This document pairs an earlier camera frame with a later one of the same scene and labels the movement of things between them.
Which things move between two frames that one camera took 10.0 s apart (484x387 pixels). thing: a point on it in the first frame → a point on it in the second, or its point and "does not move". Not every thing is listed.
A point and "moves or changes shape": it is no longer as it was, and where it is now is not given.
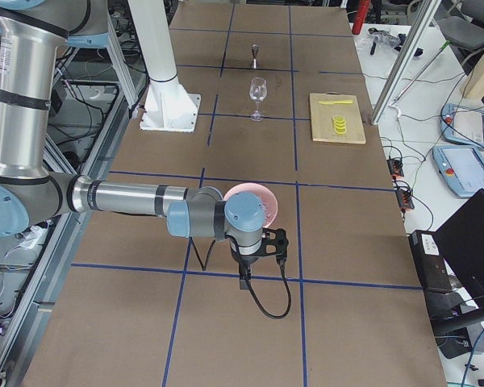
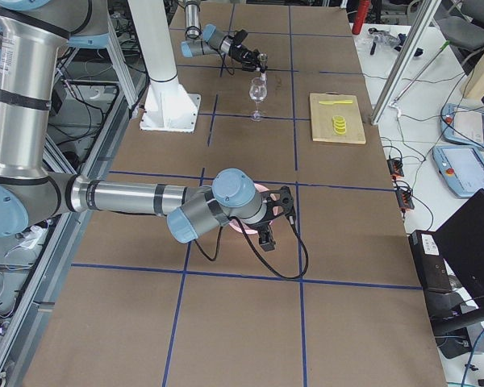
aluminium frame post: (406, 61) does not move
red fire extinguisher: (360, 17) does not move
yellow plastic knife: (343, 101) does not move
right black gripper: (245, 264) → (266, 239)
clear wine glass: (258, 89) does not move
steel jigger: (255, 50) moves or changes shape
